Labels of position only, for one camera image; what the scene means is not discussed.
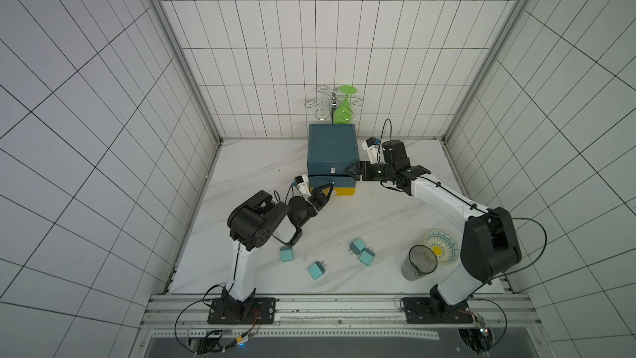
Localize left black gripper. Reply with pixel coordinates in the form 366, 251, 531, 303
299, 183, 335, 227

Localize teal yellow drawer cabinet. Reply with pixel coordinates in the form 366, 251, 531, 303
307, 124, 359, 197

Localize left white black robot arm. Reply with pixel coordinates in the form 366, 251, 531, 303
208, 183, 334, 325

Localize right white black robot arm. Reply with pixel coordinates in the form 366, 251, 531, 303
346, 138, 522, 323

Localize green plastic goblet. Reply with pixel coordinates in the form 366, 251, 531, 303
331, 86, 357, 124

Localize teal plug center upper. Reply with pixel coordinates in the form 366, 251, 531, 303
349, 238, 367, 256

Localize teal plug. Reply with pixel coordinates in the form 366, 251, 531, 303
359, 248, 375, 266
349, 238, 367, 256
280, 246, 294, 263
308, 261, 326, 280

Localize teal plug left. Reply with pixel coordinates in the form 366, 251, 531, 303
280, 246, 294, 263

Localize metal cup rack stand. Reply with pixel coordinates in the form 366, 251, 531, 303
304, 85, 364, 124

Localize teal plug bottom middle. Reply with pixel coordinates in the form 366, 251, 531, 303
308, 261, 326, 280

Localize teal plug center lower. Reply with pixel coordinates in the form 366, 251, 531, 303
359, 248, 375, 266

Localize dark transparent cup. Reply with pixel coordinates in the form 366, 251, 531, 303
401, 245, 438, 281

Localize patterned yellow blue plate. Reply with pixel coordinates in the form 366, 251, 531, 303
422, 230, 460, 265

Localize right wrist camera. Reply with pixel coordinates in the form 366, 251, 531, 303
363, 137, 381, 164

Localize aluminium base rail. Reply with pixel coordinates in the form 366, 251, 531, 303
131, 294, 555, 357

